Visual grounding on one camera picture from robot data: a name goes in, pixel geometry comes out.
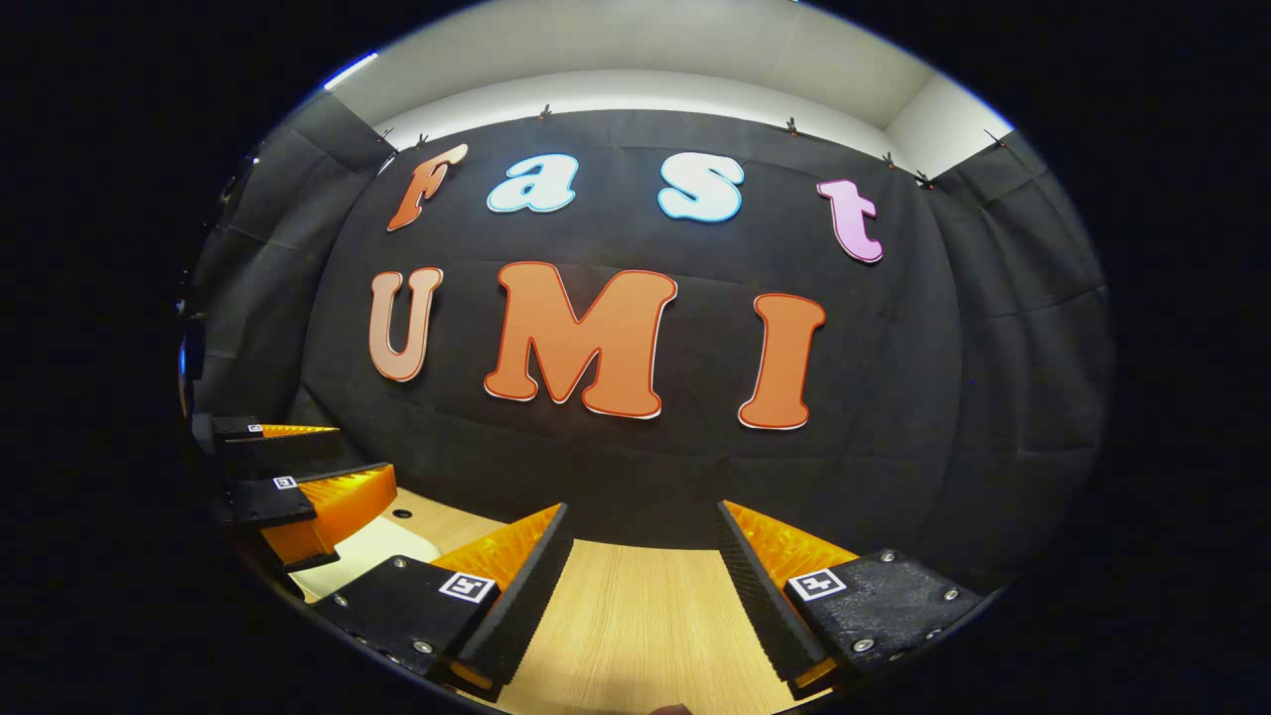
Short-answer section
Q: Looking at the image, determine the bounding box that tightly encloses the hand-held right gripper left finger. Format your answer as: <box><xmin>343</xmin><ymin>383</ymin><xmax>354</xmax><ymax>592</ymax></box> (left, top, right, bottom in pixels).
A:
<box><xmin>316</xmin><ymin>501</ymin><xmax>575</xmax><ymax>701</ymax></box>

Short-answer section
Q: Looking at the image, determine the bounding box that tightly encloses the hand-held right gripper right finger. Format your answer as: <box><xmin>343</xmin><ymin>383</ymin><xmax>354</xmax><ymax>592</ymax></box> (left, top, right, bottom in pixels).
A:
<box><xmin>717</xmin><ymin>500</ymin><xmax>999</xmax><ymax>699</ymax></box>

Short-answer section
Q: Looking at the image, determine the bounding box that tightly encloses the pale yellow suitcase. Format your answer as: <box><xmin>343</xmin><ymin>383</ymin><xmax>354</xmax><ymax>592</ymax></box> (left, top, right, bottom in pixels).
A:
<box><xmin>288</xmin><ymin>514</ymin><xmax>443</xmax><ymax>604</ymax></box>

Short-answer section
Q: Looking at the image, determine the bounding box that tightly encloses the ceiling light strip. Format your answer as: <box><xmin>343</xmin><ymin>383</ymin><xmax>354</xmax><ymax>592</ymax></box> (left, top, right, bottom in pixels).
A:
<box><xmin>321</xmin><ymin>50</ymin><xmax>381</xmax><ymax>94</ymax></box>

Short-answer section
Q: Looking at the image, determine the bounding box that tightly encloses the black backdrop cloth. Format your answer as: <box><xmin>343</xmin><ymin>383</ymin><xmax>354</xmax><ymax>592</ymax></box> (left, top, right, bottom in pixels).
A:
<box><xmin>184</xmin><ymin>89</ymin><xmax>1113</xmax><ymax>597</ymax></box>

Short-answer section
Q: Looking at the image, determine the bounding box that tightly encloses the dark equipment stand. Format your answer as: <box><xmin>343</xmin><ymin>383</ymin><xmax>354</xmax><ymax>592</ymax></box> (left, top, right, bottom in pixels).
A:
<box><xmin>177</xmin><ymin>147</ymin><xmax>261</xmax><ymax>418</ymax></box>

